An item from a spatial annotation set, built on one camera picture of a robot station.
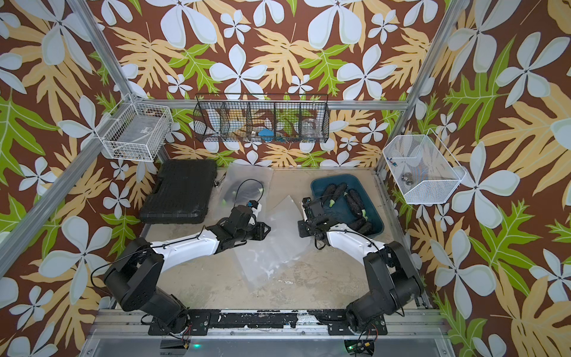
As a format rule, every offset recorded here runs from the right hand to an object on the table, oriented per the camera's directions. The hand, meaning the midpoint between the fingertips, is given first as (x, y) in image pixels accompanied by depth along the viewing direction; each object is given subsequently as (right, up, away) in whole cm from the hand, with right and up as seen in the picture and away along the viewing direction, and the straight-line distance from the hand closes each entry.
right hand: (301, 223), depth 92 cm
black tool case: (-56, +13, +12) cm, 59 cm away
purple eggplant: (-26, +13, +11) cm, 32 cm away
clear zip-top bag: (-32, +23, +24) cm, 46 cm away
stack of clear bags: (-17, -14, -4) cm, 22 cm away
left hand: (-13, 0, -4) cm, 14 cm away
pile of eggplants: (+17, +13, +15) cm, 26 cm away
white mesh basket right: (+46, +22, -10) cm, 52 cm away
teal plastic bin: (+21, +3, +15) cm, 26 cm away
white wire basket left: (-65, +37, -8) cm, 75 cm away
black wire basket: (-13, +46, +4) cm, 48 cm away
